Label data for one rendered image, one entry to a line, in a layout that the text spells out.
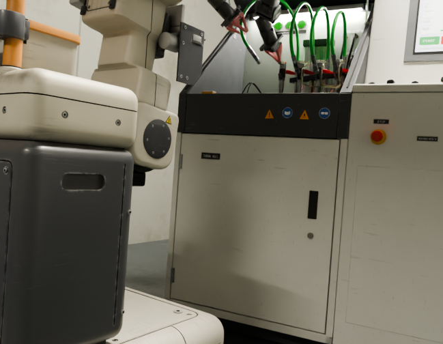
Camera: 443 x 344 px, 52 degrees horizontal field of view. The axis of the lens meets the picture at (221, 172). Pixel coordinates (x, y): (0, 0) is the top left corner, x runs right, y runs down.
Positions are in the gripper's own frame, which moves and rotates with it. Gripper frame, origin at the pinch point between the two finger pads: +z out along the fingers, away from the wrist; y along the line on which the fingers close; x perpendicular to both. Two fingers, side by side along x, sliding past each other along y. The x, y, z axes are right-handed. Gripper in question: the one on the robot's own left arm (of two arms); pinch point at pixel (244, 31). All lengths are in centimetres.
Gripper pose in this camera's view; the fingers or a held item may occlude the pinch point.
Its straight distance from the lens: 198.1
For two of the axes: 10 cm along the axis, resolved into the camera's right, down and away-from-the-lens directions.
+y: -3.9, 1.8, 9.0
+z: 6.9, 7.0, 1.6
